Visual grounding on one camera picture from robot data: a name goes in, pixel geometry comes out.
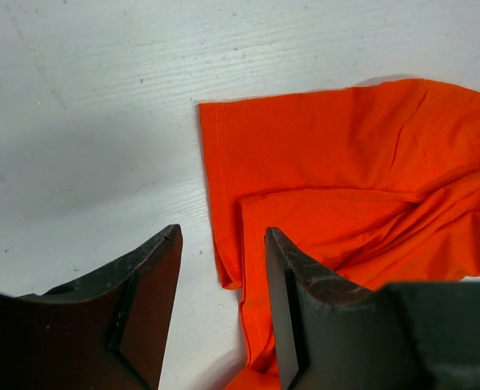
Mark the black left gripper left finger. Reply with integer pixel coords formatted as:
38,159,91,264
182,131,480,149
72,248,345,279
0,224,183,389

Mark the orange t-shirt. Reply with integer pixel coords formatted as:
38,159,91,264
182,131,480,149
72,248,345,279
199,78,480,389

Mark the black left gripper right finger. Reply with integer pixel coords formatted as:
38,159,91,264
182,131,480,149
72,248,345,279
265,227,480,389

